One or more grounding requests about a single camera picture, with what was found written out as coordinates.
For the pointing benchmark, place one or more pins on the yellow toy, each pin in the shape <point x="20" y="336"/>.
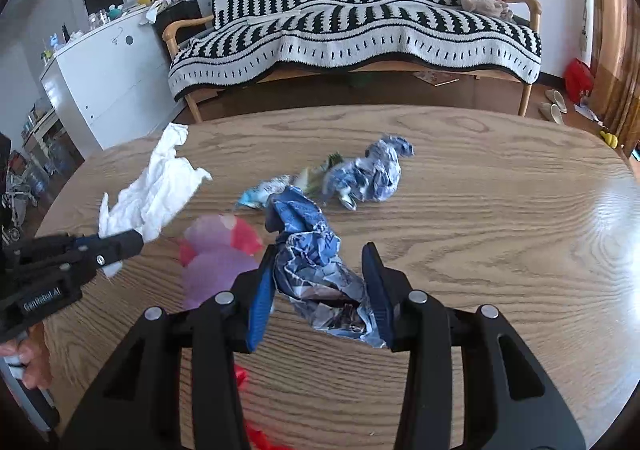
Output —
<point x="610" y="138"/>

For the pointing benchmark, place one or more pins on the baby stroller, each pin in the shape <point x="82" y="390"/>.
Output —
<point x="17" y="210"/>

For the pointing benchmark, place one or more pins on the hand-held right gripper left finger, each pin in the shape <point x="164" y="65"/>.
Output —
<point x="260" y="300"/>

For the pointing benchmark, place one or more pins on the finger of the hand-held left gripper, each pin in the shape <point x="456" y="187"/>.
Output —
<point x="87" y="244"/>
<point x="120" y="247"/>

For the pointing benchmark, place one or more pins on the light blue wrapper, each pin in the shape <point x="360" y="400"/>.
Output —
<point x="260" y="192"/>

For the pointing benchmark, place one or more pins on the white paper scrap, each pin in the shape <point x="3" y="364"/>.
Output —
<point x="589" y="112"/>

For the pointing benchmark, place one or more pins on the purple plastic bag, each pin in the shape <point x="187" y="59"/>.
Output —
<point x="215" y="265"/>

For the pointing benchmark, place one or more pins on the crumpled blue paper ball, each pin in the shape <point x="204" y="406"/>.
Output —
<point x="370" y="174"/>

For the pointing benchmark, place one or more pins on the wooden sofa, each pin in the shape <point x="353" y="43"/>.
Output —
<point x="182" y="27"/>

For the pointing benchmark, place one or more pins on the striped black white sofa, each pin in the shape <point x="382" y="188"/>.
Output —
<point x="350" y="24"/>

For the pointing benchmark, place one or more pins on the red plastic bag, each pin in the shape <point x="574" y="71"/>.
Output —
<point x="242" y="375"/>

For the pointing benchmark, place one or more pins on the white cabinet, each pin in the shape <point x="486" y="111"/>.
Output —
<point x="110" y="79"/>

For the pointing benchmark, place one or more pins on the green foil wrapper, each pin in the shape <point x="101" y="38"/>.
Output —
<point x="315" y="177"/>

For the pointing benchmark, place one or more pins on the blue paper sheet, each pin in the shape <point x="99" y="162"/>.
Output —
<point x="310" y="255"/>

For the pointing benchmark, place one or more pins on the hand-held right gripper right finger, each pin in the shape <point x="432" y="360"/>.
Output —
<point x="375" y="290"/>

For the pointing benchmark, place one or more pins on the cardboard piece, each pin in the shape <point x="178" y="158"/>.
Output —
<point x="435" y="77"/>

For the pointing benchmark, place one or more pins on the black box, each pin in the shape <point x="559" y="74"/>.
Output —
<point x="185" y="12"/>

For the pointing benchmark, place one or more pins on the beige plush toy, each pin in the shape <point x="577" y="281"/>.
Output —
<point x="487" y="7"/>

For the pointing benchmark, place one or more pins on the person's left hand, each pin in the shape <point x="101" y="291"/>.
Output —
<point x="35" y="360"/>

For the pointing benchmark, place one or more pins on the cluster of small jars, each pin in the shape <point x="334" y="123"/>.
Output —
<point x="105" y="17"/>

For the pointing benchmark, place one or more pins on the white tissue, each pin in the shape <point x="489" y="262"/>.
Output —
<point x="160" y="190"/>

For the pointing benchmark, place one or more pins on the brown patterned curtain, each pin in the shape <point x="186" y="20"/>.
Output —
<point x="617" y="39"/>

